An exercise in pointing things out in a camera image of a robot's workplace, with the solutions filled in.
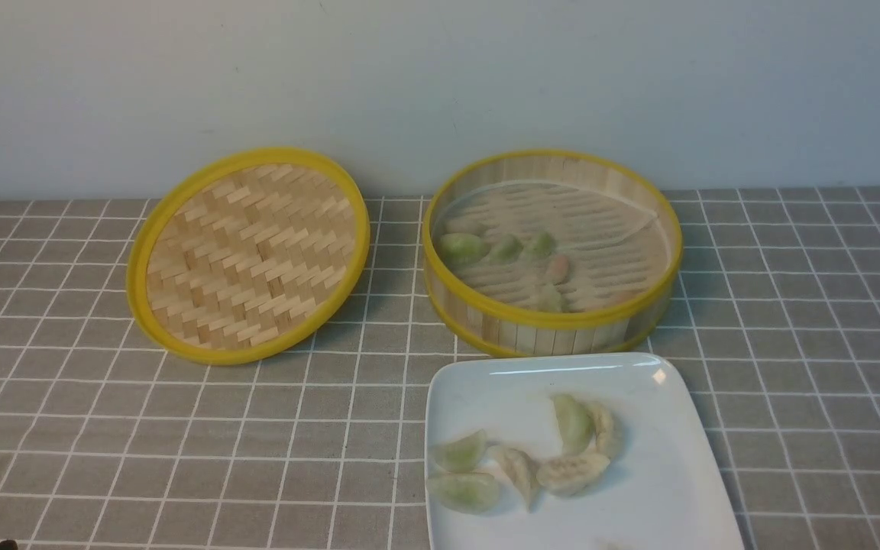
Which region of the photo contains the bamboo steamer lid yellow rim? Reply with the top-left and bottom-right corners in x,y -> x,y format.
125,147 -> 371,365

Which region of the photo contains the bamboo steamer basket yellow rim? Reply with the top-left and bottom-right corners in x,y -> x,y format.
422,149 -> 682,358

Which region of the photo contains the green dumpling plate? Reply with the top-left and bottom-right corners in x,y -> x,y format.
429,429 -> 487,473
551,393 -> 596,455
425,472 -> 502,515

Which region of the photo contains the white square plate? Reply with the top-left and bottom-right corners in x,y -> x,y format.
425,353 -> 744,549

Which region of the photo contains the large green dumpling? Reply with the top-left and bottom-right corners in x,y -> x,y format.
437,232 -> 490,268

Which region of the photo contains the pale green dumpling front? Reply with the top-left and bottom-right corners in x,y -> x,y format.
535,284 -> 568,313

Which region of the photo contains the small green dumpling left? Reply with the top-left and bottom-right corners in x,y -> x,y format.
487,234 -> 524,265

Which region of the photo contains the white dumpling plate lower right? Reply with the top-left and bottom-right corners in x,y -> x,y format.
535,452 -> 611,498

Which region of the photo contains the small green dumpling right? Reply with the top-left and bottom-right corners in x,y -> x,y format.
521,231 -> 556,261

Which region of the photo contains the white dumpling plate upper right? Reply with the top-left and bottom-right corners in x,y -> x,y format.
584,400 -> 624,461

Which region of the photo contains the white dumpling plate centre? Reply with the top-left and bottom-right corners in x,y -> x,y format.
489,445 -> 541,513

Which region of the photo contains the green dumpling plate left upper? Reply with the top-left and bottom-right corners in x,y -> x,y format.
429,429 -> 487,473

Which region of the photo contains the grey checked tablecloth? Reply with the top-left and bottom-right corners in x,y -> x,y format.
0,187 -> 880,549

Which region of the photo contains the green dumpling plate left lower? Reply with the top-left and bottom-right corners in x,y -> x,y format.
425,472 -> 502,515

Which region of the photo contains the white dumpling plate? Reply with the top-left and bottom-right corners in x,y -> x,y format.
535,452 -> 611,498
584,400 -> 624,461
489,445 -> 541,513

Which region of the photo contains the small green dumpling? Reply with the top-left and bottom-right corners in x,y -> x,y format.
521,231 -> 556,261
487,234 -> 524,265

